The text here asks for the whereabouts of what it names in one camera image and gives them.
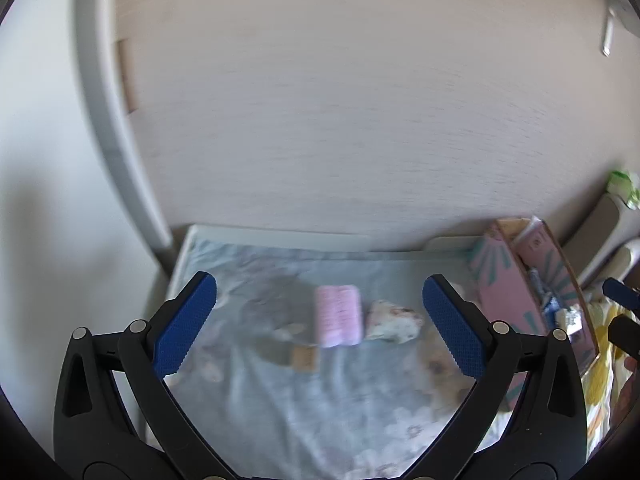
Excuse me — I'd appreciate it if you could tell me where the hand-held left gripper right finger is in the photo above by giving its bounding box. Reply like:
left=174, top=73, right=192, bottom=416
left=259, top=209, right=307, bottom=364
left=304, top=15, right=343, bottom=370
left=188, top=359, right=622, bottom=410
left=400, top=274, right=587, bottom=480

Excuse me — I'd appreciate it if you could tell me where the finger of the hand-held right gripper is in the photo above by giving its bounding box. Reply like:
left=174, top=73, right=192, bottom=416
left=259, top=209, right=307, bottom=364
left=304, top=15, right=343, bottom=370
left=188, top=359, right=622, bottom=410
left=602, top=277, right=640, bottom=314
left=607, top=314, right=640, bottom=357

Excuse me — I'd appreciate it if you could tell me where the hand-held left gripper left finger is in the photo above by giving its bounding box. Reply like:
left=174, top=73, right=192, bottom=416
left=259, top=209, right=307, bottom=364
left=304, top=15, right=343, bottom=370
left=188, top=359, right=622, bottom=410
left=52, top=271, right=236, bottom=480

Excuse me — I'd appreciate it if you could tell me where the clear plastic packet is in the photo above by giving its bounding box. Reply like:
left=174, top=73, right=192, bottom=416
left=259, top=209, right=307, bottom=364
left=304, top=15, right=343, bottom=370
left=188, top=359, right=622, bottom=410
left=553, top=305, right=587, bottom=346

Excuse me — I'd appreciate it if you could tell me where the white speckled cloth roll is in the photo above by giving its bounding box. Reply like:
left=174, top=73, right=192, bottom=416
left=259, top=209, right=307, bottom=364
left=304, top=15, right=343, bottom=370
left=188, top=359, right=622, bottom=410
left=364, top=299, right=422, bottom=345

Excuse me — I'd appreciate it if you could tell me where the pink cardboard box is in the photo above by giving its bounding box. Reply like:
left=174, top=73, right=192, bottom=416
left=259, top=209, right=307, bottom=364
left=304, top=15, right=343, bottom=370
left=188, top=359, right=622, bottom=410
left=469, top=216, right=601, bottom=412

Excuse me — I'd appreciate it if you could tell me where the grey fuzzy slipper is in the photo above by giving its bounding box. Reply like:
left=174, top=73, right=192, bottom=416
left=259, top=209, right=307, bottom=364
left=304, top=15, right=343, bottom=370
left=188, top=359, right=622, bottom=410
left=239, top=269, right=322, bottom=367

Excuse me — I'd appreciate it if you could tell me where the pink fuzzy roll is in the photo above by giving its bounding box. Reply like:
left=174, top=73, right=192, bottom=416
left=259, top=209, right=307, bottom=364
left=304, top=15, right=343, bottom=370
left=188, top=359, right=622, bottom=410
left=313, top=284, right=362, bottom=349

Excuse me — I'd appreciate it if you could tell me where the white chair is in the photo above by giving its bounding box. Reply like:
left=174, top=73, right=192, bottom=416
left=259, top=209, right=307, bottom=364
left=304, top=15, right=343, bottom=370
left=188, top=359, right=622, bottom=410
left=561, top=192, right=640, bottom=288

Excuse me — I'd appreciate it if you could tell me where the yellow floral cloth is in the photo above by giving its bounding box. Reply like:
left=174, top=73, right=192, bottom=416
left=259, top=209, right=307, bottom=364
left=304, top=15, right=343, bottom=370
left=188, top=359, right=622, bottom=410
left=581, top=297, right=637, bottom=453

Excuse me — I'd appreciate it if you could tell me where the green packet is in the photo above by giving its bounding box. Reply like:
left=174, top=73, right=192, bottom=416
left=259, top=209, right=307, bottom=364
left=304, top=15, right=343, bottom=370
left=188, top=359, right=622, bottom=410
left=606, top=169, right=640, bottom=210

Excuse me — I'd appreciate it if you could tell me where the ridged wooden block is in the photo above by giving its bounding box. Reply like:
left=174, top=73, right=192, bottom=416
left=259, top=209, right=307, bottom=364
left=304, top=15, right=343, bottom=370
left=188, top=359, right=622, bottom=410
left=292, top=344, right=321, bottom=374

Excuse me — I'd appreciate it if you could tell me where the pale blue floral cloth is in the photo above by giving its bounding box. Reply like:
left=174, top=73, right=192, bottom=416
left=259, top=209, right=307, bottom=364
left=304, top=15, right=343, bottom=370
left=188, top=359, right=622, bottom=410
left=145, top=237, right=501, bottom=480

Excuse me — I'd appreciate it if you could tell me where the white door frame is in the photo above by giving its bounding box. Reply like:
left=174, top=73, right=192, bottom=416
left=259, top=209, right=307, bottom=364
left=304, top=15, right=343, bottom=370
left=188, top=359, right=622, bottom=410
left=74, top=0, right=174, bottom=257

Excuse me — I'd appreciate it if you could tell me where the small wooden wall block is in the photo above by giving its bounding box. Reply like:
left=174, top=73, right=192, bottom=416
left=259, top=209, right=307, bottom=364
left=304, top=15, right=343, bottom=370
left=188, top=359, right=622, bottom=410
left=116, top=39, right=139, bottom=114

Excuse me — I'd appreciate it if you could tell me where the white wall hook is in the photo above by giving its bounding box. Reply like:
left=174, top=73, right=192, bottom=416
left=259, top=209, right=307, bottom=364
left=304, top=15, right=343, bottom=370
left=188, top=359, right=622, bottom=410
left=601, top=4, right=619, bottom=58

